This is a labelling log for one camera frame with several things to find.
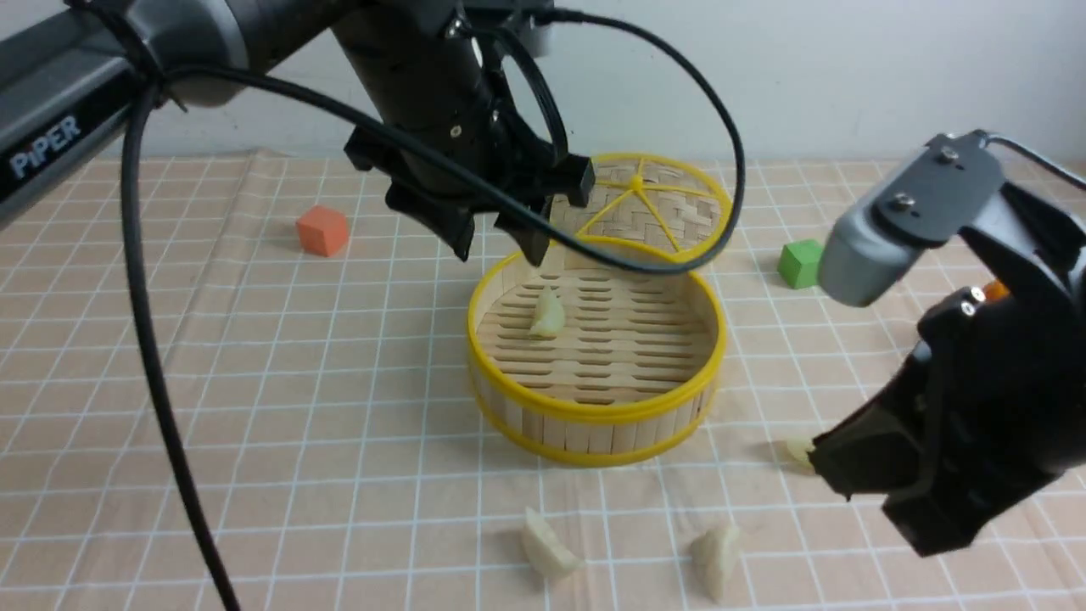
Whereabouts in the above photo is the bamboo steamer tray yellow rim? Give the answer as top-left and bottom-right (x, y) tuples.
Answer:
(467, 246), (727, 468)

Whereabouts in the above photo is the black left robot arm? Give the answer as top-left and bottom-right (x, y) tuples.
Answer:
(1, 1), (595, 226)

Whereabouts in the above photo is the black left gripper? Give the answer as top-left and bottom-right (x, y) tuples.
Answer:
(348, 51), (595, 267)

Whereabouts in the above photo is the orange cube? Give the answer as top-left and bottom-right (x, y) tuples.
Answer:
(294, 205), (350, 258)

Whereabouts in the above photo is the pale dumpling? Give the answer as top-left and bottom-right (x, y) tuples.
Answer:
(528, 287), (566, 339)
(520, 507), (585, 580)
(690, 524), (742, 604)
(784, 438), (815, 473)

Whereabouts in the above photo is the bamboo steamer lid yellow rim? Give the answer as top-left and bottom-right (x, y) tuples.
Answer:
(551, 152), (732, 260)

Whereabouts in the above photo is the checkered beige tablecloth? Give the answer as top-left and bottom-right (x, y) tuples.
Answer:
(1, 154), (1083, 610)

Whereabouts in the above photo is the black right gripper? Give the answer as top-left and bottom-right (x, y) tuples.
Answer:
(810, 182), (1083, 558)

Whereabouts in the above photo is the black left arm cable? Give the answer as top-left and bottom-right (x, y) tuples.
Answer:
(119, 7), (747, 611)

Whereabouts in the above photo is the orange yellow pear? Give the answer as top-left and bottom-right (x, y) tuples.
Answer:
(982, 281), (1010, 302)

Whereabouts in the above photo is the black right camera cable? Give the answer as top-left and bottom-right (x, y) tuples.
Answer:
(971, 129), (1086, 192)

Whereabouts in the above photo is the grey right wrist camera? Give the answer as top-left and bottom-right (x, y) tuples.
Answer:
(818, 131), (1005, 308)

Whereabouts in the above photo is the green cube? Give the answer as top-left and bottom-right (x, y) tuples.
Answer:
(776, 239), (823, 289)

